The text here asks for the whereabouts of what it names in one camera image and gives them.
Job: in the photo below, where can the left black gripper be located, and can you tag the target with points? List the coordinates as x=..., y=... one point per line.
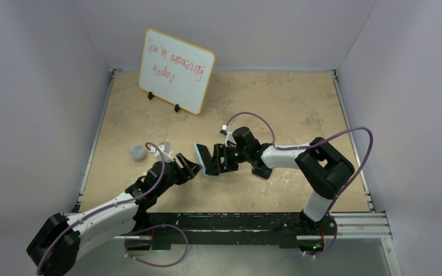
x=189, y=170

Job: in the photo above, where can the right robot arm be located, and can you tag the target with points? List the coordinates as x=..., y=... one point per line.
x=326, y=169

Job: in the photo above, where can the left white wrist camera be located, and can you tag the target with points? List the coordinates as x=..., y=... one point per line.
x=162, y=151

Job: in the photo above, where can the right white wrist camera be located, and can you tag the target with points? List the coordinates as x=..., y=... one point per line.
x=228, y=136

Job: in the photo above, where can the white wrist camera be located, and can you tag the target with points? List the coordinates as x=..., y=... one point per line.
x=228, y=136
x=162, y=151

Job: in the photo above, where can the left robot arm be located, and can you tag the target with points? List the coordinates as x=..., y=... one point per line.
x=62, y=240

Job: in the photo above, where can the black phone in black case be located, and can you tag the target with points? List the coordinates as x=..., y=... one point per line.
x=263, y=173

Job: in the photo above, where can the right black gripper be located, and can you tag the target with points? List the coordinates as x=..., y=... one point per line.
x=217, y=165

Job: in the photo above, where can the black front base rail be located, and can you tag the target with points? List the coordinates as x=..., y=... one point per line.
x=282, y=229

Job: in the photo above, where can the white board with orange frame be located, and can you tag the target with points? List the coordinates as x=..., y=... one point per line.
x=175, y=70

